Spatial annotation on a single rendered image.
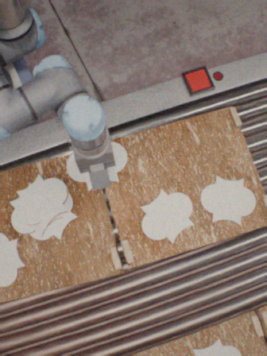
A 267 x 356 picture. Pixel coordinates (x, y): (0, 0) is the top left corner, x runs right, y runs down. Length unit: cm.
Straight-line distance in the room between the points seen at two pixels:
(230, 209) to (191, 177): 14
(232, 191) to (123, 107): 39
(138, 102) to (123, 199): 29
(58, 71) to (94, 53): 159
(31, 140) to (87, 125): 54
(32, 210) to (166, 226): 35
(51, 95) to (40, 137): 47
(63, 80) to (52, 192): 41
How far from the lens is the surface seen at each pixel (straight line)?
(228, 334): 130
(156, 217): 129
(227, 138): 138
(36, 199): 129
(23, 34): 130
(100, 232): 130
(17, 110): 95
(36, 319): 133
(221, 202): 131
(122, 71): 249
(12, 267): 131
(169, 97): 143
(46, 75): 97
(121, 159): 119
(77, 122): 89
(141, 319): 129
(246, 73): 149
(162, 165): 133
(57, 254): 130
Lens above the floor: 221
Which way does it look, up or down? 75 degrees down
